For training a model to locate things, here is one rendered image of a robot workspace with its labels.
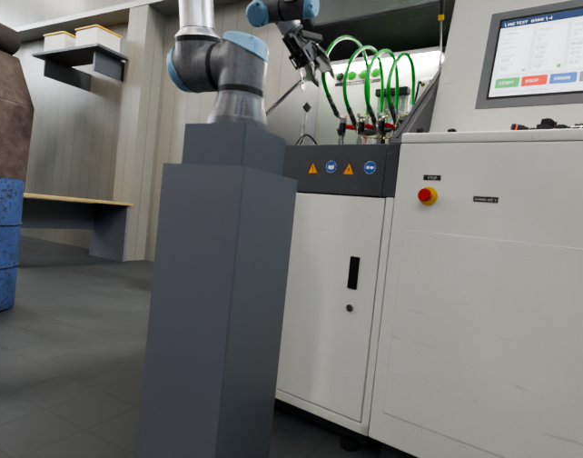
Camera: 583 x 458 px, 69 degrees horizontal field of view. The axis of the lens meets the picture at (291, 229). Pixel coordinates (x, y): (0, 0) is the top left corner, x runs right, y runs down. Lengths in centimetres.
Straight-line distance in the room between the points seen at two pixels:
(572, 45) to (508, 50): 17
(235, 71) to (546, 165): 78
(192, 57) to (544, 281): 102
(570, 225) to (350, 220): 58
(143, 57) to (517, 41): 437
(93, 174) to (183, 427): 530
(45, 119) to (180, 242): 629
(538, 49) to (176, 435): 148
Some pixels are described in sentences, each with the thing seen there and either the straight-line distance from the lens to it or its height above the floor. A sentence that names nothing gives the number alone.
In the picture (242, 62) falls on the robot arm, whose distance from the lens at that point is 108.
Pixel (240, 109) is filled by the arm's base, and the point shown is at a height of 94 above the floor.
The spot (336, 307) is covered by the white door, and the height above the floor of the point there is 43.
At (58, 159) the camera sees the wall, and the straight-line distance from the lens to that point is 684.
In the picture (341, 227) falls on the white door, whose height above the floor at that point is 68.
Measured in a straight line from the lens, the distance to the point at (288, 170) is 149.
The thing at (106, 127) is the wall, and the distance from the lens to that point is 609.
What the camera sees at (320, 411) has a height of 9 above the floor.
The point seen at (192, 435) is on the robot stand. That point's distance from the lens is 108.
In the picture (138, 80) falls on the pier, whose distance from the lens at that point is 536.
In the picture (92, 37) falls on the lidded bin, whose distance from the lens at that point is 552.
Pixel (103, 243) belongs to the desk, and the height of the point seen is 17.
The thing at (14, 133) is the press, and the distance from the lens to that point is 637.
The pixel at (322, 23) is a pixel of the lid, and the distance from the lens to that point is 211.
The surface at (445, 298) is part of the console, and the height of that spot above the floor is 53.
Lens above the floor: 71
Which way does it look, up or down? 2 degrees down
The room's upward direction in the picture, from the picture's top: 6 degrees clockwise
